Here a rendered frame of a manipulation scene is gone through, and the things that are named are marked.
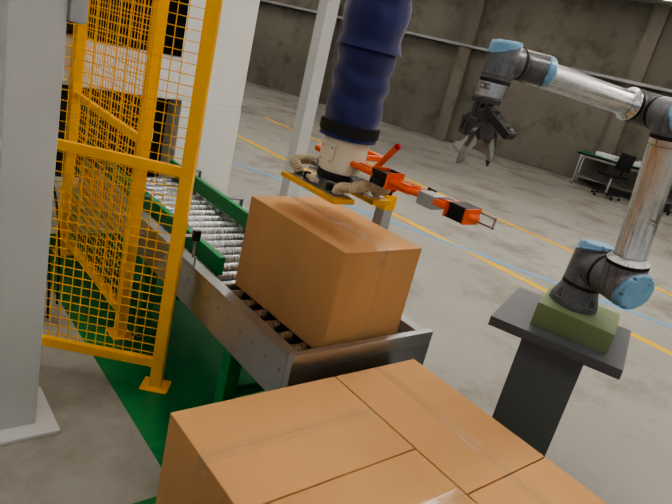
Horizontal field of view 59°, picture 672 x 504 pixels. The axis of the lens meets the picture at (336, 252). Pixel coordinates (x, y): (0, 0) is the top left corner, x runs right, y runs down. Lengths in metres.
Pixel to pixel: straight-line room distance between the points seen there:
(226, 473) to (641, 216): 1.59
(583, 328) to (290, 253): 1.15
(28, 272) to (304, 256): 0.94
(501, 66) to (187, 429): 1.33
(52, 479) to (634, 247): 2.17
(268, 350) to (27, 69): 1.16
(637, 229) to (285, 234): 1.26
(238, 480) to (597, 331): 1.46
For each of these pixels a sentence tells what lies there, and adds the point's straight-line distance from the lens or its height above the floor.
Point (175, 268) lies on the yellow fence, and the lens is 2.52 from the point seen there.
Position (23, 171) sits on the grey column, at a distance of 2.11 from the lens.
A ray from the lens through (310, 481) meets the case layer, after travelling 1.62.
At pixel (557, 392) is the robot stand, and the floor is 0.51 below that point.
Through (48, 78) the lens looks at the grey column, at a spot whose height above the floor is 1.29.
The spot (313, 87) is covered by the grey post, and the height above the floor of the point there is 1.22.
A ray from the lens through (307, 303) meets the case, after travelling 2.17.
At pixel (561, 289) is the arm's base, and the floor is 0.90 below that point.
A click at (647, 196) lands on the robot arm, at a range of 2.28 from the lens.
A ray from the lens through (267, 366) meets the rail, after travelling 2.12.
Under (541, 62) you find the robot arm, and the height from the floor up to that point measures 1.68.
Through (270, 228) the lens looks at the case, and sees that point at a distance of 2.32.
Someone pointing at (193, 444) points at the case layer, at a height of 0.54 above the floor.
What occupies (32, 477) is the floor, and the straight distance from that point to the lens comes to 2.38.
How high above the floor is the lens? 1.58
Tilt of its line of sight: 19 degrees down
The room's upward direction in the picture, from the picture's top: 14 degrees clockwise
